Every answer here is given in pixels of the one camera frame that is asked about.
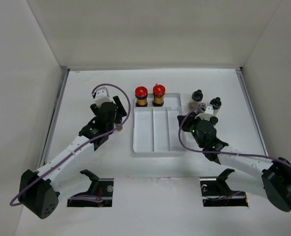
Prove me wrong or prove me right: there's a white compartment organizer tray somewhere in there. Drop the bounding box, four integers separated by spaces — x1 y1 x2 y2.
132 93 186 157

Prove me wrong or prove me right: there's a black-capped beige bottle right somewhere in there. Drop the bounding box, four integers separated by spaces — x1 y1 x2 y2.
210 97 222 116

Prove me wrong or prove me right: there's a black-capped beige bottle rear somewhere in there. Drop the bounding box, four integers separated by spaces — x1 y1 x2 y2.
188 89 203 110

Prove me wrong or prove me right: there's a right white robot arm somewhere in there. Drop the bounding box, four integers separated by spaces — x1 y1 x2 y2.
177 114 291 212

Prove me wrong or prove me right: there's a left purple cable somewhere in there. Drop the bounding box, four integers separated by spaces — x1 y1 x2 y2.
9 84 131 207

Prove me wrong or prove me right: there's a red-capped amber sauce jar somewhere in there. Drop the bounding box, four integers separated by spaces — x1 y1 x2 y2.
135 86 148 107

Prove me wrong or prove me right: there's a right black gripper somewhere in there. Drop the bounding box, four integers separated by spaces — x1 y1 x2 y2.
177 111 205 148

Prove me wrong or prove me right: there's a small black-capped pepper jar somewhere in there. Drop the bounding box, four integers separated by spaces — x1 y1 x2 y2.
209 116 219 125

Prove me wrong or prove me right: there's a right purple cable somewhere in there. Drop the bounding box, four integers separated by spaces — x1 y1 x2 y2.
178 105 291 177

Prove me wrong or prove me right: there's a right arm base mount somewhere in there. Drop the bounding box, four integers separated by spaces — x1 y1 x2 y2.
200 169 248 207

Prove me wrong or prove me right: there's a purple cable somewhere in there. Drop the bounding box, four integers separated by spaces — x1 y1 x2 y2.
9 84 131 207
178 105 291 177

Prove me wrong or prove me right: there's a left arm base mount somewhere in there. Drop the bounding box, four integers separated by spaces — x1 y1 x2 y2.
67 170 114 207

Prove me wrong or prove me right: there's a silver-capped spice bottle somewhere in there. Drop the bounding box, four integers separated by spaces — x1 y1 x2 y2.
195 103 206 115

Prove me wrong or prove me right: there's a black-capped beige bottle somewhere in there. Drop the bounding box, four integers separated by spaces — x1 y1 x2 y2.
210 97 222 116
188 89 203 110

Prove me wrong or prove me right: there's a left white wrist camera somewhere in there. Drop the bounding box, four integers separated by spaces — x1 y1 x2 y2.
92 87 111 107

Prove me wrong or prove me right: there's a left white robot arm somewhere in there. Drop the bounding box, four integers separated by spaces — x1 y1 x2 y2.
17 96 130 219

